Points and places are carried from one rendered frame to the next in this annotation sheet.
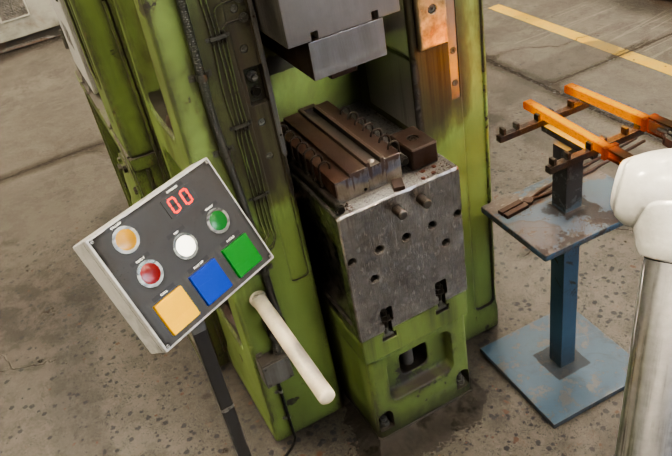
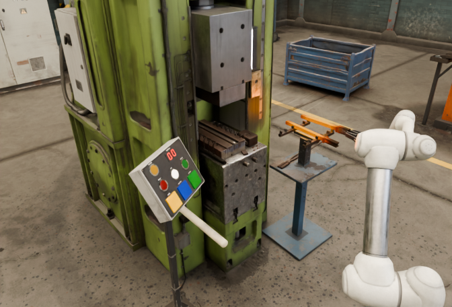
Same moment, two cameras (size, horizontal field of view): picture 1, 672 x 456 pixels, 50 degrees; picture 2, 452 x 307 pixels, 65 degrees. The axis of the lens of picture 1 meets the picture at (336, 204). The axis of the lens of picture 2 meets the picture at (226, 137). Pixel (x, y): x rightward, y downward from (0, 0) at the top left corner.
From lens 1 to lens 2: 0.60 m
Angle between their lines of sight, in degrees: 17
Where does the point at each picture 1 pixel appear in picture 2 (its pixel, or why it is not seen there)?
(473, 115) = (265, 126)
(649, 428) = (377, 229)
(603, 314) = (309, 213)
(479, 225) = not seen: hidden behind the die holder
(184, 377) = (122, 254)
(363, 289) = (229, 199)
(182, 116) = (161, 120)
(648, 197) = (372, 145)
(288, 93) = not seen: hidden behind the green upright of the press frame
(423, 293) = (249, 201)
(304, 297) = (196, 206)
